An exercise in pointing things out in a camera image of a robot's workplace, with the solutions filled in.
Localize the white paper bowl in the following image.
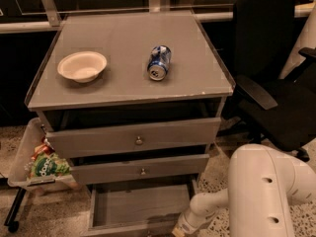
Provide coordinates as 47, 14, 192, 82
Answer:
57, 51, 107, 83

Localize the green snack bag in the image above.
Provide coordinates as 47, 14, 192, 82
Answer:
30, 153, 70, 178

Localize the black wheeled stand leg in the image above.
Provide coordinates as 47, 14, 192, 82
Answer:
4, 188, 26, 233

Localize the blue soda can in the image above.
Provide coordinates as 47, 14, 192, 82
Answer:
147, 45, 172, 81

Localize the grey middle drawer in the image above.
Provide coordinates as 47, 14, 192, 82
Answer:
71, 154, 209, 185

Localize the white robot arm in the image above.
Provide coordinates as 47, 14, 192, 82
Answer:
172, 144, 316, 237

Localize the red snack packet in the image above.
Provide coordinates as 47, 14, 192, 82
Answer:
31, 137, 54, 161

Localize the clear plastic side bin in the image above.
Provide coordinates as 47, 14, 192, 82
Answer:
8, 118, 80, 196

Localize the black office chair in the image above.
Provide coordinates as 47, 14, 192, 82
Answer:
222, 0, 316, 162

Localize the grey top drawer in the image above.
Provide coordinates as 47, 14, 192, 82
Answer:
46, 118, 220, 158

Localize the grey bottom drawer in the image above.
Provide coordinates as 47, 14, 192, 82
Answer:
81, 175, 198, 237

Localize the grey drawer cabinet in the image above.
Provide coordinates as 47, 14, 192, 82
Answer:
24, 10, 237, 196

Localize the grey drawer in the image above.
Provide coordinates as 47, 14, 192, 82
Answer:
46, 118, 220, 158
81, 175, 198, 237
71, 154, 209, 185

